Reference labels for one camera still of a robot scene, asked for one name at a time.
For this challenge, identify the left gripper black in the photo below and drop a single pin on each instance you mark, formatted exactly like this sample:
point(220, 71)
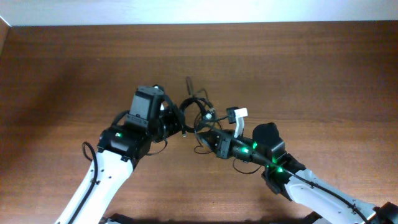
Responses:
point(170, 110)

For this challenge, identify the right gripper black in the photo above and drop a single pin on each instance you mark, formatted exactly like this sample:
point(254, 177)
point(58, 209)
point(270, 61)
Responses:
point(222, 149)

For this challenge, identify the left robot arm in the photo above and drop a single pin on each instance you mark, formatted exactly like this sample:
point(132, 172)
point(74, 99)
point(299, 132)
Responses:
point(152, 118)

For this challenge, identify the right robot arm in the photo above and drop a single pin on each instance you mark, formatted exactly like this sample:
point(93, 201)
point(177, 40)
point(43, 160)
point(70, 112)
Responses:
point(285, 175)

